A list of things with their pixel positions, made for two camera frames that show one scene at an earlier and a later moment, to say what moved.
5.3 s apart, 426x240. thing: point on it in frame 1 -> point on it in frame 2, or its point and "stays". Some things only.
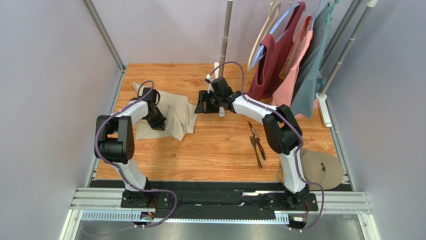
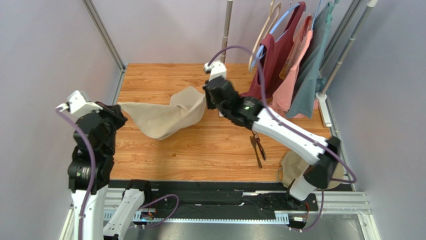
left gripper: (160, 124) -> (115, 111)
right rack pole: (370, 5) stays
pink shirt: (302, 33) stays
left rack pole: (226, 36) stays
